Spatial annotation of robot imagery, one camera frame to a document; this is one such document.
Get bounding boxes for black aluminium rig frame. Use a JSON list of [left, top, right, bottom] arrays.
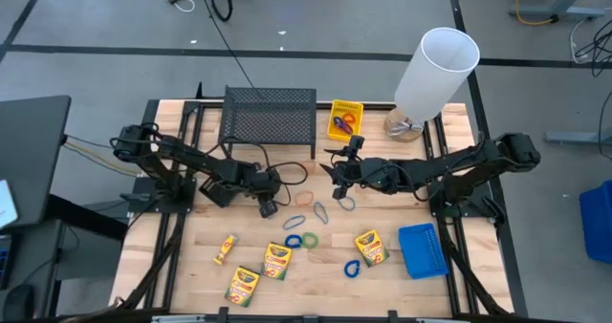
[[108, 97, 530, 323]]

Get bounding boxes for blue plastic basket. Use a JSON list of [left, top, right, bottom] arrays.
[[398, 223, 449, 280]]

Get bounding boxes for Crayola crayon box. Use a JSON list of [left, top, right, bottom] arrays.
[[260, 241, 294, 282], [224, 265, 262, 309], [354, 228, 390, 269]]

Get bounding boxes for dark grey desk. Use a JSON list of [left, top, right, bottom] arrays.
[[0, 95, 129, 242]]

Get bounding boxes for blue plastic bin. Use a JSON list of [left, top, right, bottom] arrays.
[[579, 179, 612, 266]]

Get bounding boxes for black computer mouse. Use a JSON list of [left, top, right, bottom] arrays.
[[2, 284, 36, 322]]

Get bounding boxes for black mesh desk riser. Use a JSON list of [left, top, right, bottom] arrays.
[[218, 85, 317, 161]]

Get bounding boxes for black coiled cable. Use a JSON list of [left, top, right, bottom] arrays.
[[209, 0, 234, 23]]

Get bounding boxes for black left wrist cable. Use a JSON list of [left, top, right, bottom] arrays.
[[219, 136, 310, 207]]

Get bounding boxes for grey metal floor foot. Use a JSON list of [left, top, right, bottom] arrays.
[[545, 129, 612, 147]]

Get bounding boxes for black plastic basket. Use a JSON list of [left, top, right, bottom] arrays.
[[198, 175, 240, 208]]

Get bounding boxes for yellow plastic basket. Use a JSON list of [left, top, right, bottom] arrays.
[[326, 98, 364, 143]]

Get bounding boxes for white shade table lamp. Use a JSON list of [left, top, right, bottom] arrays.
[[383, 26, 481, 144]]

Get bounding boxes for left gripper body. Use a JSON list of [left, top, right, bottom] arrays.
[[248, 167, 283, 219]]

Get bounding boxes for white bundled lamp cord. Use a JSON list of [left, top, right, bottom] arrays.
[[387, 117, 425, 138]]

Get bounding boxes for long black floor cable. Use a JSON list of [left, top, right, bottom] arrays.
[[196, 0, 257, 90]]

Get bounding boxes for small yellow crayon pack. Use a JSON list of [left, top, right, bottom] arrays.
[[212, 233, 239, 267]]

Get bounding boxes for yellow black cable bundle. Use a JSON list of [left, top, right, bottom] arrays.
[[63, 134, 142, 179]]

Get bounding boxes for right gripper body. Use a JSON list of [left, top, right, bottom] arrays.
[[333, 135, 367, 201]]

